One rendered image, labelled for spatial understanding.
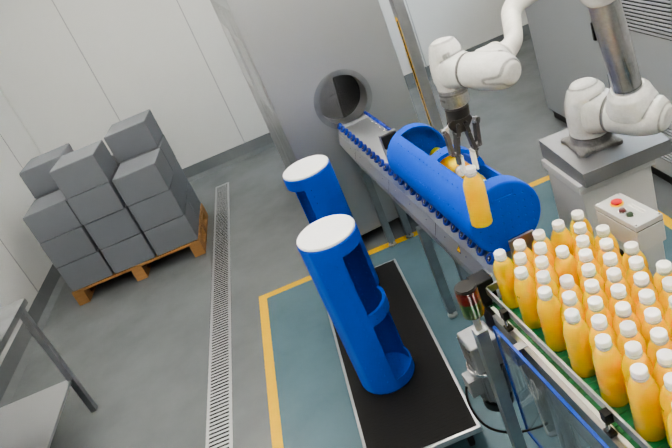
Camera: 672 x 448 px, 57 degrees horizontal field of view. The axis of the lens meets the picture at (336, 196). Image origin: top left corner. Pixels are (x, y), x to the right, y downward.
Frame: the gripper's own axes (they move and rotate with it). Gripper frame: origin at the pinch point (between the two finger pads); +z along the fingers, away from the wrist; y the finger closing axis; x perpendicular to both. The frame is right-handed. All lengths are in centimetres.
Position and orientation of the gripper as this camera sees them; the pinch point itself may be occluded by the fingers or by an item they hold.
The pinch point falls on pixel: (468, 161)
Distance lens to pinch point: 206.8
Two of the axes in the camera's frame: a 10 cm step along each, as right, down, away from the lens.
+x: 3.0, 3.6, -8.8
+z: 2.8, 8.5, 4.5
